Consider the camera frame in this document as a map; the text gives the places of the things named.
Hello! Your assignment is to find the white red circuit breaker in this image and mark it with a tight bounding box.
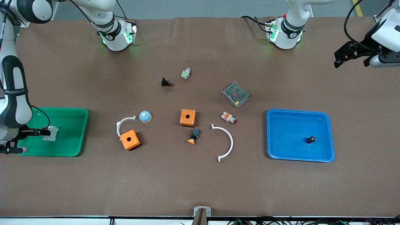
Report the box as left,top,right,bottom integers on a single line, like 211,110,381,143
42,125,59,142

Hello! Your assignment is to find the green plastic tray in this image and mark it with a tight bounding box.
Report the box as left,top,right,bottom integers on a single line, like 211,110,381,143
16,107,89,157

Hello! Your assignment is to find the orange box with hole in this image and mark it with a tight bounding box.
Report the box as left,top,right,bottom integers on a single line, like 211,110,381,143
180,109,197,127
120,129,141,151

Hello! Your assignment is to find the blue plastic tray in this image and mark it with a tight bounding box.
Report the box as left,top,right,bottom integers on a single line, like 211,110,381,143
266,108,335,163

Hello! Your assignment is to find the metal mesh power supply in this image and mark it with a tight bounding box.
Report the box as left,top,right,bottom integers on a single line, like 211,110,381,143
221,82,250,109

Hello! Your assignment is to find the white orange red push button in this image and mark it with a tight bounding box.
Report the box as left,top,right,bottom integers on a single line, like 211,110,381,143
221,112,237,124

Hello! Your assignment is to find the blue black orange push button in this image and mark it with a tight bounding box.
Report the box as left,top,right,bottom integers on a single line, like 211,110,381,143
187,128,201,145

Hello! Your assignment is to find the brown table mat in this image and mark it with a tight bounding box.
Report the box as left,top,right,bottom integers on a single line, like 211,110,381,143
0,17,400,218

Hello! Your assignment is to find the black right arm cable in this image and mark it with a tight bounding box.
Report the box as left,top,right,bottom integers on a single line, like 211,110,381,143
31,105,51,129

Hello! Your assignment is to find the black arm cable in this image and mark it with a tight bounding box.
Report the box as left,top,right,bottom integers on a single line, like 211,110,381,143
343,0,400,53
31,105,51,129

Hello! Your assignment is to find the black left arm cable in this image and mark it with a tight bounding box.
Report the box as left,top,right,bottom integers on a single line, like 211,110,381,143
343,0,400,53

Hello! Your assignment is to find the small white arc bracket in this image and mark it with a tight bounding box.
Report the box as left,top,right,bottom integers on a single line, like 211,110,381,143
116,116,137,142

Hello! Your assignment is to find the white table edge rail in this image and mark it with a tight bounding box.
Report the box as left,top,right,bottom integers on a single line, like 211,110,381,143
0,217,400,225

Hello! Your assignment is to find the black left base cable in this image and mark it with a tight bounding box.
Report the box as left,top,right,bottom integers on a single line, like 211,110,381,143
240,15,271,33

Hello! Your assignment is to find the black base cable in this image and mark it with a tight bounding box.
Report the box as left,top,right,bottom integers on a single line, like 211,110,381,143
115,0,127,20
240,15,271,33

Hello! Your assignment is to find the large white arc bracket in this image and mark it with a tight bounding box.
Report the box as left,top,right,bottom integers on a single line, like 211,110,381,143
211,124,234,163

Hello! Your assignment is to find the black right base cable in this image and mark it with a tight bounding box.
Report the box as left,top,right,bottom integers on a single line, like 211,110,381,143
115,0,127,20

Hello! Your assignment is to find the black cable bundle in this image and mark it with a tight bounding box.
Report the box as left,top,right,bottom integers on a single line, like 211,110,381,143
227,217,400,225

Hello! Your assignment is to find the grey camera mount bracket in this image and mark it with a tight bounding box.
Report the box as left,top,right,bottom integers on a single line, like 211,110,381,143
191,206,212,225

